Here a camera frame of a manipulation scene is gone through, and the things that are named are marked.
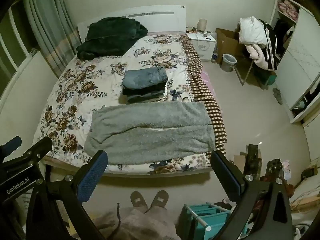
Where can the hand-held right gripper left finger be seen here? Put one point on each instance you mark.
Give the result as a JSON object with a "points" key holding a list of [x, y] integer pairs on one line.
{"points": [[92, 177]]}

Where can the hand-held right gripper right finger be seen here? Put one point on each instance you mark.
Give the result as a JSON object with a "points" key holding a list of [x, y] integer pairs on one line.
{"points": [[226, 177]]}

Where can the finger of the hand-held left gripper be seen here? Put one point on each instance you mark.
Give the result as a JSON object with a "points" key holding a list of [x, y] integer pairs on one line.
{"points": [[10, 145], [37, 147]]}

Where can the grey fluffy pants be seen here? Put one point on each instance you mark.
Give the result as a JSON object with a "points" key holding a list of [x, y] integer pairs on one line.
{"points": [[150, 140]]}

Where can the folded dark pants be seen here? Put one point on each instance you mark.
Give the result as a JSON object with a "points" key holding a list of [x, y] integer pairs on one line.
{"points": [[145, 90]]}

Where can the small cardboard box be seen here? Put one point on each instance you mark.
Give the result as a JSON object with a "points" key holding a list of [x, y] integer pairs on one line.
{"points": [[239, 163]]}

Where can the teal storage rack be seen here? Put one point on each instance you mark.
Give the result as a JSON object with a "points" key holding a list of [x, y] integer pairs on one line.
{"points": [[207, 217]]}

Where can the person's left slipper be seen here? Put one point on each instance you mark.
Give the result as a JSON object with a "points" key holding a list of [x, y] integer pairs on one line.
{"points": [[138, 201]]}

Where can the person's slipper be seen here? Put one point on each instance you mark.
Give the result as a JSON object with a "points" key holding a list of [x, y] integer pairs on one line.
{"points": [[159, 199], [138, 201]]}

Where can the person's right slipper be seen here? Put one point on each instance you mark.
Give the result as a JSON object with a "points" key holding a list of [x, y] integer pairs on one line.
{"points": [[159, 199]]}

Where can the brown checked blanket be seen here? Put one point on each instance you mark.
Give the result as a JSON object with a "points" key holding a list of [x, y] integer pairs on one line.
{"points": [[200, 85]]}

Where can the pink plastic bag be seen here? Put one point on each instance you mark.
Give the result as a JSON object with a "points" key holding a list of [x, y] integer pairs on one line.
{"points": [[208, 80]]}

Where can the green box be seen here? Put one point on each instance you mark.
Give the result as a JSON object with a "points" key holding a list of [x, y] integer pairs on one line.
{"points": [[270, 78]]}

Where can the folding chair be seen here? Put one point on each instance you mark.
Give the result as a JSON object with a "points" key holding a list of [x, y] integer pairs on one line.
{"points": [[246, 70]]}

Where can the folded light blue jeans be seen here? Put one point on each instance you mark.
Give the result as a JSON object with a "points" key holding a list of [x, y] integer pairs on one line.
{"points": [[143, 76]]}

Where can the grey waste bin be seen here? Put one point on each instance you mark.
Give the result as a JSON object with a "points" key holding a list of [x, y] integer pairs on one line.
{"points": [[228, 63]]}

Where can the grey striped curtain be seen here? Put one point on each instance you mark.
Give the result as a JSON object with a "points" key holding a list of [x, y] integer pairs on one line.
{"points": [[50, 25]]}

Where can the pale pink garment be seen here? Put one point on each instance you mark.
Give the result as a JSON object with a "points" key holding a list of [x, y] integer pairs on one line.
{"points": [[258, 56]]}

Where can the dark green blanket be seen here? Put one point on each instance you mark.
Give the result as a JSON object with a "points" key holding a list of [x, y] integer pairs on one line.
{"points": [[107, 37]]}

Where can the large cardboard box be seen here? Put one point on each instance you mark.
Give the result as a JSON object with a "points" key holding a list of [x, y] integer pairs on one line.
{"points": [[228, 45]]}

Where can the white nightstand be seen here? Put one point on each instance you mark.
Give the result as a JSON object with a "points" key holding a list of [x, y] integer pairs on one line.
{"points": [[203, 46]]}

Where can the white wardrobe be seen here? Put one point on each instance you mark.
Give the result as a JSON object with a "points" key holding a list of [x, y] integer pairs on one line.
{"points": [[297, 62]]}

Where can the black jacket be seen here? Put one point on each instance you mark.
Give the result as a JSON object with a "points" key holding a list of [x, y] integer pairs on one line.
{"points": [[271, 47]]}

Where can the white padded jacket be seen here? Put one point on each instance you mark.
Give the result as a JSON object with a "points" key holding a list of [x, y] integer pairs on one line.
{"points": [[251, 31]]}

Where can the beige table lamp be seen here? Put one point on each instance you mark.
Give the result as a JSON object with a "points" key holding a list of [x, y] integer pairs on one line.
{"points": [[202, 25]]}

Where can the white wooden bed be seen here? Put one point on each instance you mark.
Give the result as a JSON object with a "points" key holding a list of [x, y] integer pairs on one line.
{"points": [[162, 17]]}

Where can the folded pink clothes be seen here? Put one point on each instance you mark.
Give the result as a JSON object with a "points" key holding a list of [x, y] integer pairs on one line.
{"points": [[288, 8]]}

